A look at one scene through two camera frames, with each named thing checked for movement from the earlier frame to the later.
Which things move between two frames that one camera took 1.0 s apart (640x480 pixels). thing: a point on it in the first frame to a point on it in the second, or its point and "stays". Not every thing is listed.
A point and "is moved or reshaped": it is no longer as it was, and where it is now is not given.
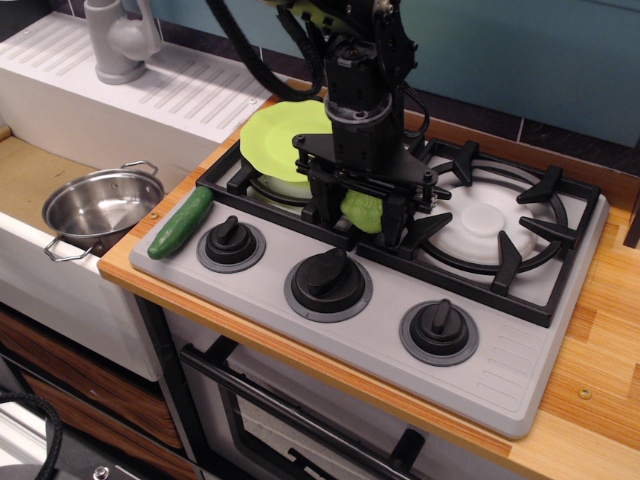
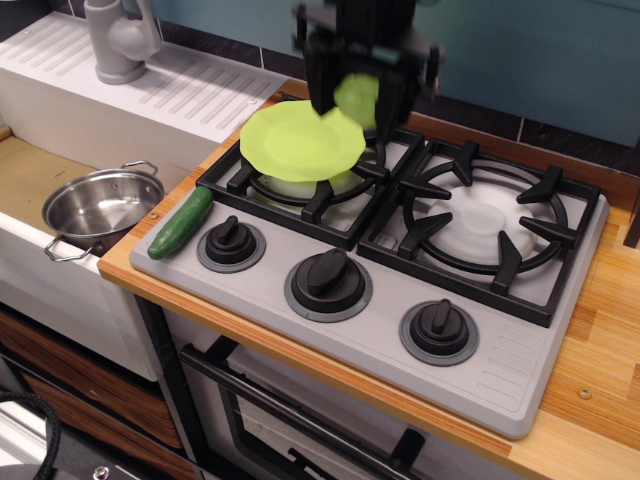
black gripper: [369, 155] to [368, 35]
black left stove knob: [231, 246] stays
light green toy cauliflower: [364, 211] is moved or reshaped
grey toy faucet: [118, 45] stays
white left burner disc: [285, 187] stays
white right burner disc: [479, 214] stays
